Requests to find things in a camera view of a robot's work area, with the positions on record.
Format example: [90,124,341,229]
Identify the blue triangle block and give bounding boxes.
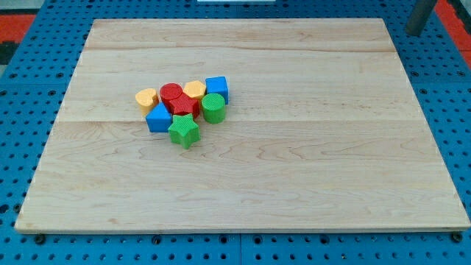
[146,103,172,133]

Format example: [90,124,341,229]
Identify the red cylinder block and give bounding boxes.
[159,82,183,110]

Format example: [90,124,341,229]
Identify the green star block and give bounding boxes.
[168,114,200,149]

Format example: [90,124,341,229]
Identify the green cylinder block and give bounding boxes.
[202,93,226,124]

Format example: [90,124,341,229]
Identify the blue cube block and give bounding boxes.
[205,76,229,105]

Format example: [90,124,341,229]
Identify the yellow heart block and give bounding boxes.
[135,88,159,117]

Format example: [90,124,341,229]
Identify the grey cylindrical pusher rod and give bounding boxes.
[405,0,438,36]

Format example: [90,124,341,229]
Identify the red star block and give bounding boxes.
[169,93,200,119]

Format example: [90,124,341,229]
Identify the large wooden board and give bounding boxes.
[15,18,470,234]

